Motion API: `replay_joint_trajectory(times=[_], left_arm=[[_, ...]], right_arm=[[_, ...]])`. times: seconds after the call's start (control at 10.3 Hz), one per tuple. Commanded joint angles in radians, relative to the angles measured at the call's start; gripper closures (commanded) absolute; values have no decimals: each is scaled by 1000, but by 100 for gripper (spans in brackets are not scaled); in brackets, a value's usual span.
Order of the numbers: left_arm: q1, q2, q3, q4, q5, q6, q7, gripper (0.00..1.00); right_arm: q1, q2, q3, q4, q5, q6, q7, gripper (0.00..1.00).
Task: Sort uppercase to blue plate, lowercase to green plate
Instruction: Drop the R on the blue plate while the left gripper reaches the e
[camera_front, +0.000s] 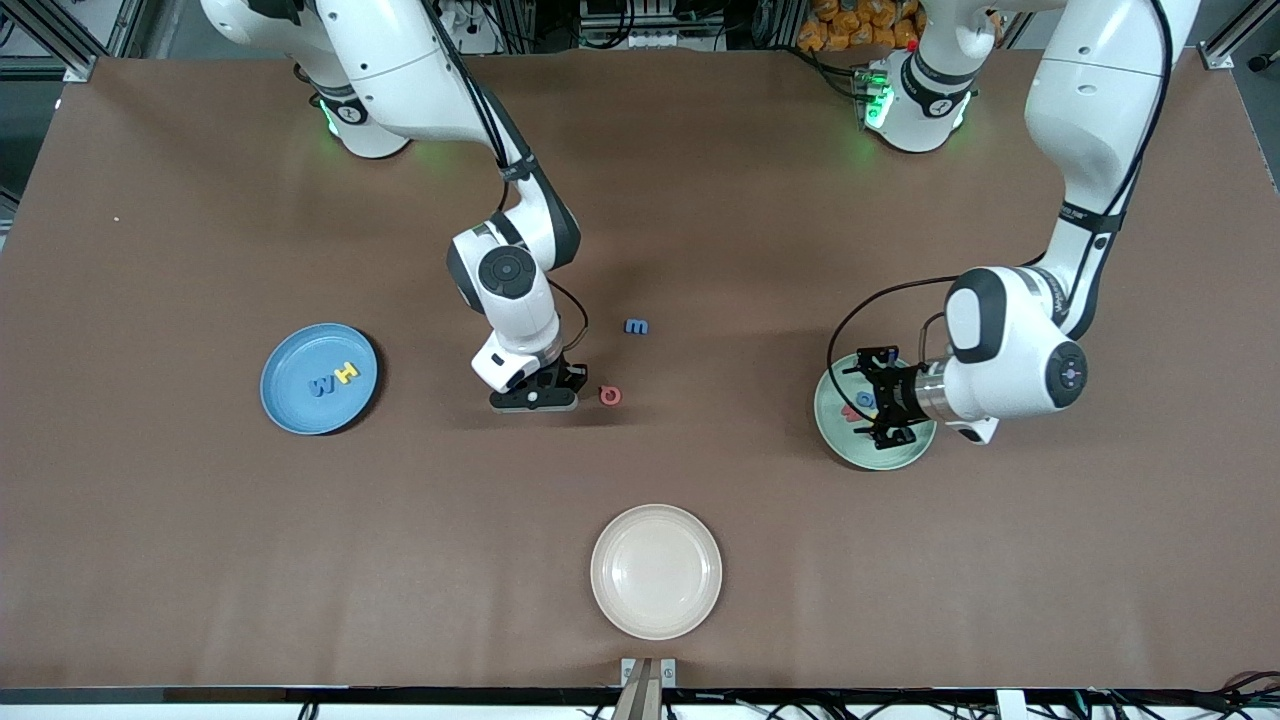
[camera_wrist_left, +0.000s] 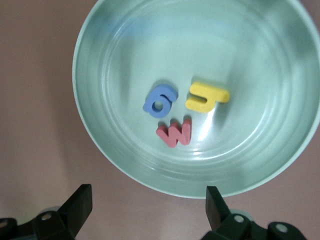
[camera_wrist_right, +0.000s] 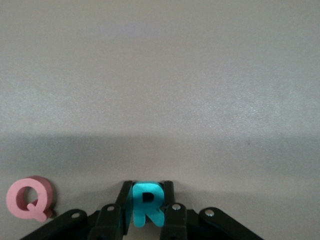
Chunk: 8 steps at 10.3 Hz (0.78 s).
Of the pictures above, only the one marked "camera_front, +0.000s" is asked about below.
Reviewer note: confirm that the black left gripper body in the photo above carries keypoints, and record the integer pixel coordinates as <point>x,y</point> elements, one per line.
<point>897,393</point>

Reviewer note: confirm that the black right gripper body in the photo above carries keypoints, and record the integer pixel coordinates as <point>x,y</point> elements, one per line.
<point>567,376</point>

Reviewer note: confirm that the red uppercase Q letter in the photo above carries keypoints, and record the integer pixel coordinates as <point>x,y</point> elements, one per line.
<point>611,404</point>

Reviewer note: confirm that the yellow uppercase H letter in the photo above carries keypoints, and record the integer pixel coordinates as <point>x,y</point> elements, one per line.
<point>347,374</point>

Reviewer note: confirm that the blue uppercase M letter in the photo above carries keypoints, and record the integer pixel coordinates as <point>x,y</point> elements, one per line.
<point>322,387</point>

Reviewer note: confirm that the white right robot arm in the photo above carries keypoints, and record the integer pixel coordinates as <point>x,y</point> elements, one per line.
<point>400,70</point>

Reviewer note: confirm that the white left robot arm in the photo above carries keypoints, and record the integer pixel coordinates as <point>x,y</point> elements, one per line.
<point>1090,100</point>

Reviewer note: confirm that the green plate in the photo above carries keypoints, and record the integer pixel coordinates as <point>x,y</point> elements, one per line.
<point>835,425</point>

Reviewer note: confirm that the cream plate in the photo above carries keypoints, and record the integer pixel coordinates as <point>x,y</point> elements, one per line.
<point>655,575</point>

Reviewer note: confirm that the blue plate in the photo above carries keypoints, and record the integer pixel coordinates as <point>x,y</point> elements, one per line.
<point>295,405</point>

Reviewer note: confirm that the brown table cover sheet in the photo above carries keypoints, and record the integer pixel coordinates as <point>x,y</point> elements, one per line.
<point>640,200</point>

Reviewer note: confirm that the small white box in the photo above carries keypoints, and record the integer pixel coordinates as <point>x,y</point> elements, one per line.
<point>1011,705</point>

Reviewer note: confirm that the bag of orange items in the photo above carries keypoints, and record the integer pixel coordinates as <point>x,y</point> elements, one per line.
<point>860,25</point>

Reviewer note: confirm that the white power strip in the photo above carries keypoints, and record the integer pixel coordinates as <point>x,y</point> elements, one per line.
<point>455,15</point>

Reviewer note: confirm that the metal table edge bracket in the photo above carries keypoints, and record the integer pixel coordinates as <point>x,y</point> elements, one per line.
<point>648,675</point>

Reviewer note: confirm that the black table edge rail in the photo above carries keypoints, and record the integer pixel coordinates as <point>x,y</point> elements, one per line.
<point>200,694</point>

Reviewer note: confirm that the aluminium frame profile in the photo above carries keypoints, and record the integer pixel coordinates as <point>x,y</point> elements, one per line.
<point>1235,40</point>
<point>70,50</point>

